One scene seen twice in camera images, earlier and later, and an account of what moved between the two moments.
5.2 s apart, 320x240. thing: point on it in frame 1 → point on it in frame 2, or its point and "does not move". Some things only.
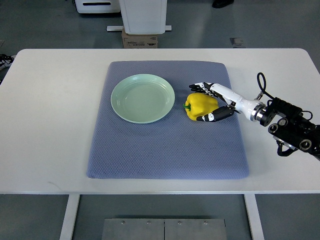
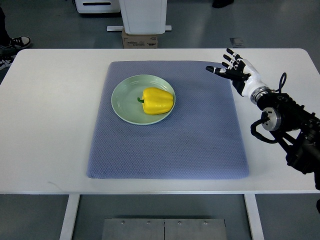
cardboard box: x=139 y=41 does not move
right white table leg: x=254 y=215 does not move
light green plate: x=142 y=98 does not move
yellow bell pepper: x=197 y=104 → x=156 y=101
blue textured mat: x=175 y=147 does not move
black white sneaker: x=6 y=61 → x=17 y=42
